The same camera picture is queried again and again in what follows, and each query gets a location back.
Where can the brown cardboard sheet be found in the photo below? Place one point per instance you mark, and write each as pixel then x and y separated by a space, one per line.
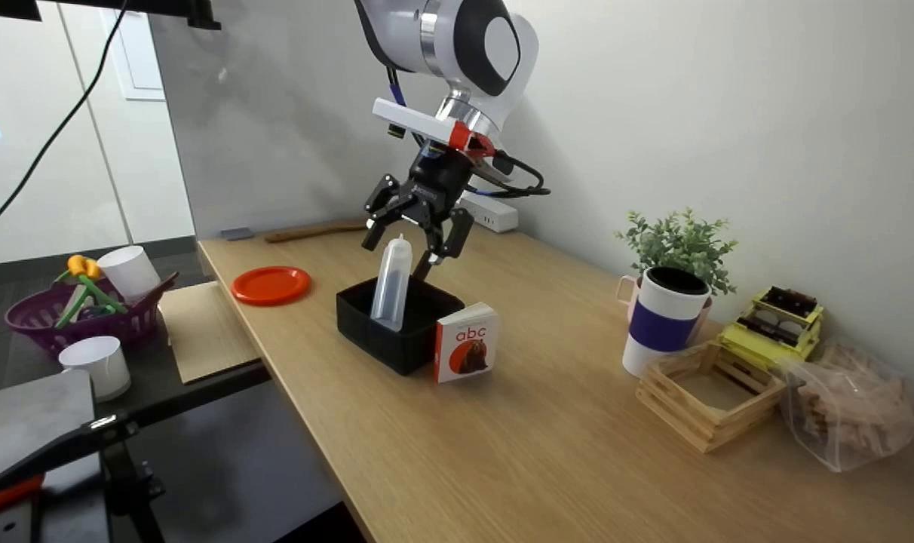
pixel 209 333

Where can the white book with red circle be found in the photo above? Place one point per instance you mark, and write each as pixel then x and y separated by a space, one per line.
pixel 467 345

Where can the grey flat mat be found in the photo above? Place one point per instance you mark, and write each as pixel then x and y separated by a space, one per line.
pixel 21 424

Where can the yellow orange toy fruit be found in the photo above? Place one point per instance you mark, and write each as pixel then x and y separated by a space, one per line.
pixel 83 268

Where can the purple plastic basket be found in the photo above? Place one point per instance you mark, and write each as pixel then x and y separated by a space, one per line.
pixel 83 331

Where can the white paper cup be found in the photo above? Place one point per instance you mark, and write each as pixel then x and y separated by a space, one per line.
pixel 131 274

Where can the black square box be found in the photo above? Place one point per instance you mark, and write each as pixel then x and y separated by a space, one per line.
pixel 384 335

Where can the yellow box stack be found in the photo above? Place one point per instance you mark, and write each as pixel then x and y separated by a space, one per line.
pixel 776 326

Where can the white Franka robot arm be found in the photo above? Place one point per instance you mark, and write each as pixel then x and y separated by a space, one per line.
pixel 455 40

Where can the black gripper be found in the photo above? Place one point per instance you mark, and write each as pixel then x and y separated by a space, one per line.
pixel 437 183

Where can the black side table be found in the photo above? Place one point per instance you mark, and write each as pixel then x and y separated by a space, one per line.
pixel 234 463

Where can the plastic bag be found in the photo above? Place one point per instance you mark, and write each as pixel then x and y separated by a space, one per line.
pixel 857 412

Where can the wooden slat crate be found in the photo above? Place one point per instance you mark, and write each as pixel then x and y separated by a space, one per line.
pixel 677 408

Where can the green toy vegetable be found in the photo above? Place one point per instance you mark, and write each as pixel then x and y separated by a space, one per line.
pixel 86 299

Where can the long wooden stick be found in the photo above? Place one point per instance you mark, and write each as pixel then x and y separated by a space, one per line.
pixel 314 232

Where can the white cylindrical container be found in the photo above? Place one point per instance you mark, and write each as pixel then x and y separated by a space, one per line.
pixel 94 364

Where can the green plant in pink pot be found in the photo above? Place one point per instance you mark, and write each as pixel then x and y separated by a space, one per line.
pixel 682 242

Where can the black overhead fixture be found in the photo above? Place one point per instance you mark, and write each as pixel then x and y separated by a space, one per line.
pixel 173 10

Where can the white cup with blue band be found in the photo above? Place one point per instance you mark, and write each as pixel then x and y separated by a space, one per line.
pixel 664 320

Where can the translucent squeeze sauce bottle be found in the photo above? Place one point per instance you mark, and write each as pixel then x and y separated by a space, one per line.
pixel 391 289

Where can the orange round plate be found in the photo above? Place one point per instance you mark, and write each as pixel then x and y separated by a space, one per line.
pixel 268 286

